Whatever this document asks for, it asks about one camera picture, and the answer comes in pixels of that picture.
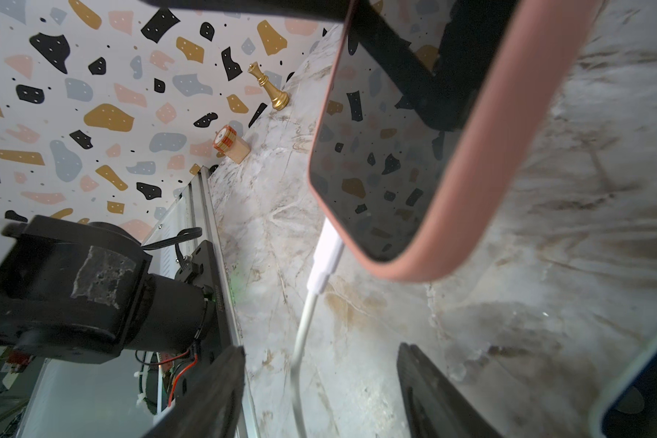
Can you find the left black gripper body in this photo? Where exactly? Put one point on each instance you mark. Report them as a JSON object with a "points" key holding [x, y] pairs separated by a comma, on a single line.
{"points": [[322, 10]]}

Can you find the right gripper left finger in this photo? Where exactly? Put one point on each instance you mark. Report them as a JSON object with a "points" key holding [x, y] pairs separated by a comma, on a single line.
{"points": [[213, 407]]}

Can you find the gold chess piece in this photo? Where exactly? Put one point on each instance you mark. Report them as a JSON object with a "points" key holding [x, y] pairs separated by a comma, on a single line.
{"points": [[279, 99]]}

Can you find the small wooden red spool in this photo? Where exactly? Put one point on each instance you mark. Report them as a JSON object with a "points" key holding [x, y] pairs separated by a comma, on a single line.
{"points": [[231, 144]]}

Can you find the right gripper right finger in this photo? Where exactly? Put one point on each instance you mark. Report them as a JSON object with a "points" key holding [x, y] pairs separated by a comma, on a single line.
{"points": [[433, 406]]}

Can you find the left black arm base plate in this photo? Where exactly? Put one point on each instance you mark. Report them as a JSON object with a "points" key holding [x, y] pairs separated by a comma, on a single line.
{"points": [[203, 272]]}

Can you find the phone pink case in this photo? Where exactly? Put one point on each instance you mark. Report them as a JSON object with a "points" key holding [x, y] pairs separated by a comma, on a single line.
{"points": [[430, 111]]}

